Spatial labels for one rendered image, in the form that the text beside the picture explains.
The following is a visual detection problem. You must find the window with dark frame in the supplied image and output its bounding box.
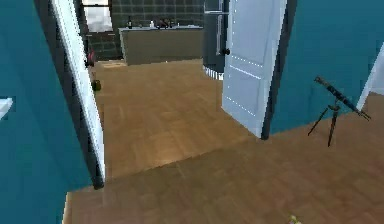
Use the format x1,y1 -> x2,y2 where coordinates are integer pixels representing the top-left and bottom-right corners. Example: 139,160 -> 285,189
80,0 -> 115,35

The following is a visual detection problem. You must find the white wall shelf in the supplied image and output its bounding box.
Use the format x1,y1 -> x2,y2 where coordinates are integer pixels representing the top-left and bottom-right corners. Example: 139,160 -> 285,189
0,96 -> 14,121

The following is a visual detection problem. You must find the black telescope on tripod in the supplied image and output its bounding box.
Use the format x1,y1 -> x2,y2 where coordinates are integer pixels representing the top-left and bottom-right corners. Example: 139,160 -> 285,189
307,75 -> 372,148

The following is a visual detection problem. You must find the dark grey fridge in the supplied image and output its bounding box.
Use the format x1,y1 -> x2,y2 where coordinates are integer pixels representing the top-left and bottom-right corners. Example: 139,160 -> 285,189
202,0 -> 230,81

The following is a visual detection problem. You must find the grey kitchen counter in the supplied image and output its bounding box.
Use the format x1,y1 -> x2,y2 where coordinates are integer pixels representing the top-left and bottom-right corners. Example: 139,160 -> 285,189
118,25 -> 205,67

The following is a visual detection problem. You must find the red chair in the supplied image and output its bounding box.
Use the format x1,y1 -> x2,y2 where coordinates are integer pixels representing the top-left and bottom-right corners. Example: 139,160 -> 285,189
86,48 -> 96,68

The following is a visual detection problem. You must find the white room door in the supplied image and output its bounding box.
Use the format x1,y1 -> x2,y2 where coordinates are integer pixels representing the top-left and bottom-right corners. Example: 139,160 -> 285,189
221,0 -> 288,138

